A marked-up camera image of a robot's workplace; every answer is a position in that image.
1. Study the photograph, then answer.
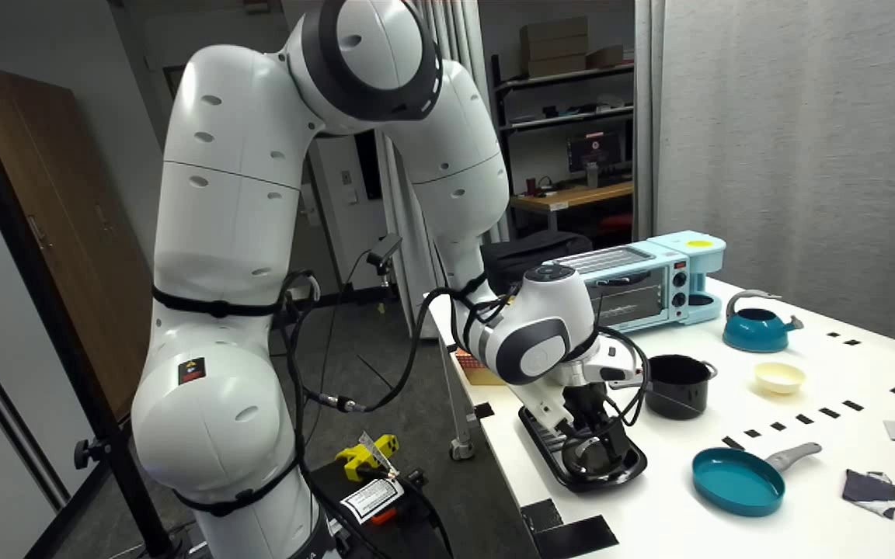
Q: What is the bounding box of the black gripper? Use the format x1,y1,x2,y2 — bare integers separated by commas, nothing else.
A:
563,383,625,444

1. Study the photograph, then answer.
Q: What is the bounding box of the glass pan lid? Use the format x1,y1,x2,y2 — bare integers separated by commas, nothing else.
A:
563,435,612,479

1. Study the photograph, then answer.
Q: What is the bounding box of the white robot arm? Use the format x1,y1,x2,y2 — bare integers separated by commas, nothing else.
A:
130,0,625,559

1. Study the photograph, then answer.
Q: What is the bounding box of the black plastic tray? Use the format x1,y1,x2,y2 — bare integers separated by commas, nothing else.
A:
520,411,648,493

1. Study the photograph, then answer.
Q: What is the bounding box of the blue frying pan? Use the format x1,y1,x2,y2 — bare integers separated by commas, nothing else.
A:
690,440,821,519

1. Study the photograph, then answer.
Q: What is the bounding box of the black cooking pot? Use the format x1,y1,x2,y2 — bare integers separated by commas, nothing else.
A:
648,353,717,419

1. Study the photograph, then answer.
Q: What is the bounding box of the light blue toaster oven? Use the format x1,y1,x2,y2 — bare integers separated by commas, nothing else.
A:
565,229,727,331

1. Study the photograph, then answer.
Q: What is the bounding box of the blue kettle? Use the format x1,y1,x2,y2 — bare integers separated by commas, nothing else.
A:
722,289,801,353

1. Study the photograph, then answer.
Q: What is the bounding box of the yellow black clamp tool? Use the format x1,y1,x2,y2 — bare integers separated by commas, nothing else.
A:
335,431,397,485

